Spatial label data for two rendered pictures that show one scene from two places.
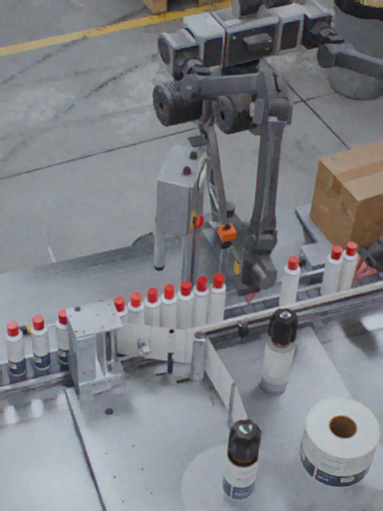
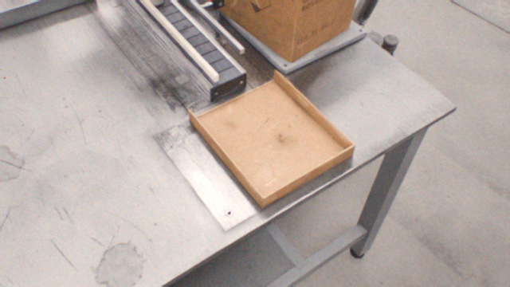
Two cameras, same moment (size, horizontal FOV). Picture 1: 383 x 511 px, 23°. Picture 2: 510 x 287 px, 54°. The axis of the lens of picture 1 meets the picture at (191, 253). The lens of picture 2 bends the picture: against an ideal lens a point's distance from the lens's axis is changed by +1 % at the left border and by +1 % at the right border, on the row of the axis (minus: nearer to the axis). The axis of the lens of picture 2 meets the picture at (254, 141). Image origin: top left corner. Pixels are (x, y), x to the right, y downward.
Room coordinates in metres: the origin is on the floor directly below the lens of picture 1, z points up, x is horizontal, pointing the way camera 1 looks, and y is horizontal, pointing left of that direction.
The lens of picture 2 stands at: (2.18, -1.73, 1.73)
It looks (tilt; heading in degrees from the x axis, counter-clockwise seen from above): 50 degrees down; 74
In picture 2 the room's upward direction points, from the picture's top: 4 degrees clockwise
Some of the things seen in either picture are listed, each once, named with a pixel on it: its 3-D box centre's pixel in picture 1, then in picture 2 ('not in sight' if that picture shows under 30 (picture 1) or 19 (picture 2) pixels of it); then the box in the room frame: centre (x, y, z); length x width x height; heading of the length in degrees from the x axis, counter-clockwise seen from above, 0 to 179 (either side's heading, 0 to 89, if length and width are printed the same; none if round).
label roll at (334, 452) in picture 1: (338, 442); not in sight; (1.56, -0.44, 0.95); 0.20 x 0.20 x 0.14
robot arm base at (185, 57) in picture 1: (190, 67); not in sight; (2.61, 0.04, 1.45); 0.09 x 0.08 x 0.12; 118
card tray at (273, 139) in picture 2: not in sight; (269, 131); (2.43, -1.01, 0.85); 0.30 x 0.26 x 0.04; 112
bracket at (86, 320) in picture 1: (94, 318); not in sight; (1.79, 0.26, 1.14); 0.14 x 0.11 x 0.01; 112
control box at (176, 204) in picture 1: (182, 191); not in sight; (2.08, 0.04, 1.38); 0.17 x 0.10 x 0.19; 167
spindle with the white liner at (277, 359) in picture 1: (279, 349); not in sight; (1.82, -0.27, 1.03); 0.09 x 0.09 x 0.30
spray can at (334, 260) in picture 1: (332, 271); not in sight; (2.20, -0.46, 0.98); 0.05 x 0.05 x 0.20
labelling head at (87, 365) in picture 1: (95, 346); not in sight; (1.80, 0.26, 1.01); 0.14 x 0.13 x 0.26; 112
